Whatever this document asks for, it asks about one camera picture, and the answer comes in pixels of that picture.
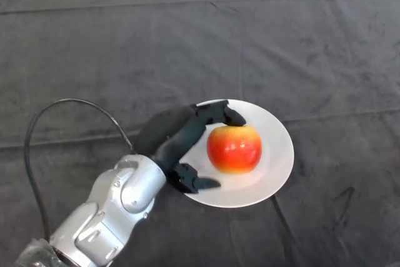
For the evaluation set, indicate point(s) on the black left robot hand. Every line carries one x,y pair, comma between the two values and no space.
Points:
178,142

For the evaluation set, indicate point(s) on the red yellow apple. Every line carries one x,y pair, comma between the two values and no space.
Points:
234,151

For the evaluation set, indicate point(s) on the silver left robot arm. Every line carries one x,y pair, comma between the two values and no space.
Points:
115,204

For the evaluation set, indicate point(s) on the white round plate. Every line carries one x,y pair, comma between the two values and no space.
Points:
268,173

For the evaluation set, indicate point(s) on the black cloth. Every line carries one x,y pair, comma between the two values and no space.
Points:
156,45

